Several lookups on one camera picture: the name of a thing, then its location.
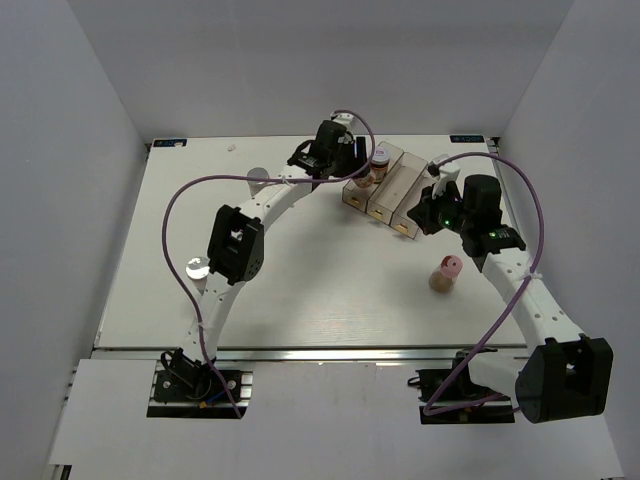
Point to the blue table sticker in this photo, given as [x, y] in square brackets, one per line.
[465, 139]
[169, 143]

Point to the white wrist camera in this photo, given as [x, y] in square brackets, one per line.
[443, 170]
[347, 120]

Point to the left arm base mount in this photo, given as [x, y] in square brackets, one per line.
[186, 389]

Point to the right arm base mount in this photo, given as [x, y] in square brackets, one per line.
[471, 404]

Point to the pink lid spice bottle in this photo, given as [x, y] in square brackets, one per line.
[443, 278]

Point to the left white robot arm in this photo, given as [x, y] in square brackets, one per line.
[235, 250]

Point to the silver lid white bottle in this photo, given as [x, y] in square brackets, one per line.
[197, 271]

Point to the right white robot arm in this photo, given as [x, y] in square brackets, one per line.
[567, 373]

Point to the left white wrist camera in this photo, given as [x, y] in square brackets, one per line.
[347, 120]

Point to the silver lid blue label bottle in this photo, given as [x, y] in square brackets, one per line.
[258, 178]

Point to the dark brown sauce jar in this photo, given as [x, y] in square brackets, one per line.
[379, 163]

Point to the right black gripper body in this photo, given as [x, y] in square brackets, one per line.
[453, 215]

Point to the left blue table sticker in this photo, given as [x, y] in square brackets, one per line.
[169, 143]

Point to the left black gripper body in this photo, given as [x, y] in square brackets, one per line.
[345, 159]

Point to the orange label sauce jar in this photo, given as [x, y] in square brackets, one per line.
[365, 181]

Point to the middle clear organizer bin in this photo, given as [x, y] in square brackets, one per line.
[392, 190]

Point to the right clear organizer bin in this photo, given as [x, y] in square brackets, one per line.
[400, 221]

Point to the right blue table sticker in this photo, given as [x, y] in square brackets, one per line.
[465, 139]

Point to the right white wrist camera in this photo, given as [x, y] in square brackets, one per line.
[443, 170]

